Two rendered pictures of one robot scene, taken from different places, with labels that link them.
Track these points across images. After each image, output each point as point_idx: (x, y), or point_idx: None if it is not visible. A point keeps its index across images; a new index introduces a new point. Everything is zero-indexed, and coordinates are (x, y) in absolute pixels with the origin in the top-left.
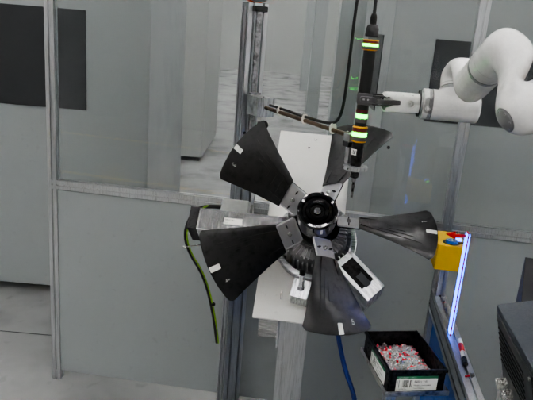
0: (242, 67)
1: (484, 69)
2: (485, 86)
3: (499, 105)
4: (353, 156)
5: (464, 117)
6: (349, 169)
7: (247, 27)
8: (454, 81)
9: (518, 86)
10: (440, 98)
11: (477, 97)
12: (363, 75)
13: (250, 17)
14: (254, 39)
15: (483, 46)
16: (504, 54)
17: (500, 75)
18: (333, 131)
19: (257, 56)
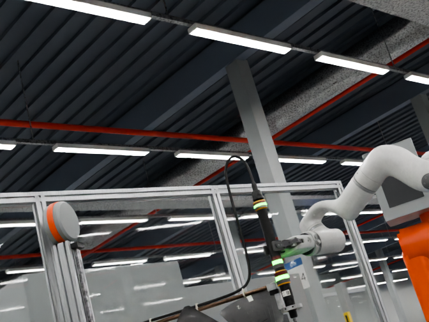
0: (75, 306)
1: (376, 175)
2: (373, 193)
3: (422, 173)
4: (288, 296)
5: (338, 245)
6: (293, 306)
7: (72, 264)
8: (337, 207)
9: (426, 160)
10: (320, 232)
11: (362, 209)
12: (268, 228)
13: (71, 255)
14: (80, 275)
15: (372, 159)
16: (394, 154)
17: (401, 166)
18: (248, 293)
19: (87, 292)
